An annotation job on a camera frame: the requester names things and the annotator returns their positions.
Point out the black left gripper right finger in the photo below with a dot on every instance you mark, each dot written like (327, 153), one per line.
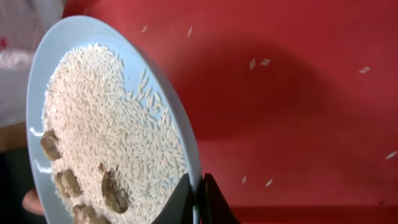
(213, 206)

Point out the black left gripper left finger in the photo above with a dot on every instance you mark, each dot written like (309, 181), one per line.
(179, 207)

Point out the light blue plate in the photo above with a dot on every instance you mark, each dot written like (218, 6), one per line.
(106, 104)

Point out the peanut shell pile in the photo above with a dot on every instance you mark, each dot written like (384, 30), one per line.
(86, 215)

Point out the red plastic tray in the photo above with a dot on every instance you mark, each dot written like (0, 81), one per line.
(293, 103)

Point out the black plastic bin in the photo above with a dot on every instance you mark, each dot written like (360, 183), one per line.
(16, 181)

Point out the clear plastic bin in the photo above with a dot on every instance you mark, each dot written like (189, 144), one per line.
(23, 24)

